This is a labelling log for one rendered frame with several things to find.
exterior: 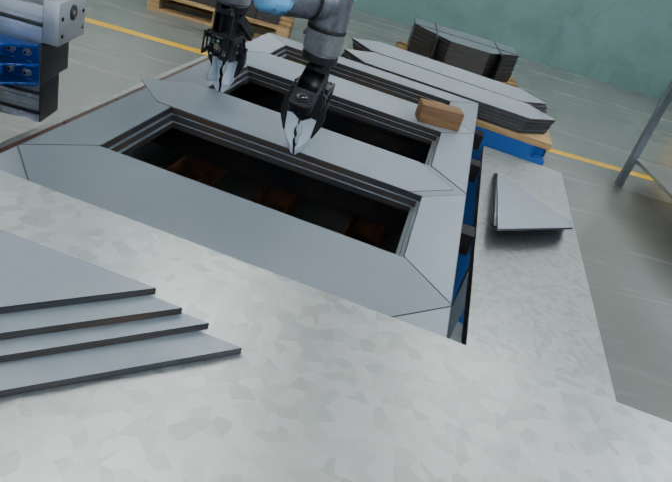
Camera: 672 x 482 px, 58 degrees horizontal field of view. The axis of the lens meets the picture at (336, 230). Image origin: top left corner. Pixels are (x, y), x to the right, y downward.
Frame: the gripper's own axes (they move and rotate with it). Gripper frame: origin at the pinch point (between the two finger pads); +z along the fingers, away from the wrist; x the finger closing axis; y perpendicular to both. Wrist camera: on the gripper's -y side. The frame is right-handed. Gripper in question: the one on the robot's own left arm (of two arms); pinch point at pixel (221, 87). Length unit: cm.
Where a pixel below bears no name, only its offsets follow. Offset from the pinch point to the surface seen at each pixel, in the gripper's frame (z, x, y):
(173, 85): 0.7, -8.6, 7.4
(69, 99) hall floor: 87, -133, -141
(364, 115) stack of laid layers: 3.3, 32.0, -24.7
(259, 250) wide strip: 0, 32, 59
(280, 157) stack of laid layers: 2.9, 22.6, 19.8
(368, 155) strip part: 0.7, 39.1, 7.9
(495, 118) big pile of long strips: 5, 69, -72
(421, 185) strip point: 1, 52, 14
